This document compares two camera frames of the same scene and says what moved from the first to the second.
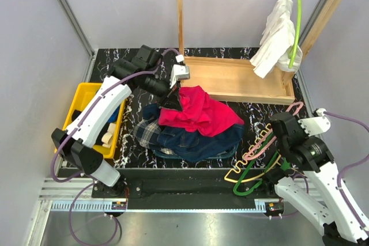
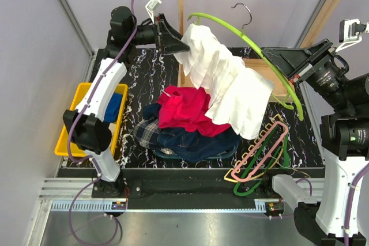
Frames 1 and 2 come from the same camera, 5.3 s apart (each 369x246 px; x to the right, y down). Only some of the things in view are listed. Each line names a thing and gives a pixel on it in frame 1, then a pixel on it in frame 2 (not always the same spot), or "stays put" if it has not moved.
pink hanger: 267,144 → 249,155
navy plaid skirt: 146,132 stays put
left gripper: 173,101 → 170,41
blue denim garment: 192,146 stays put
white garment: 278,39 → 236,94
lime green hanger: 292,60 → 293,103
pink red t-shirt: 200,113 stays put
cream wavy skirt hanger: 244,159 stays put
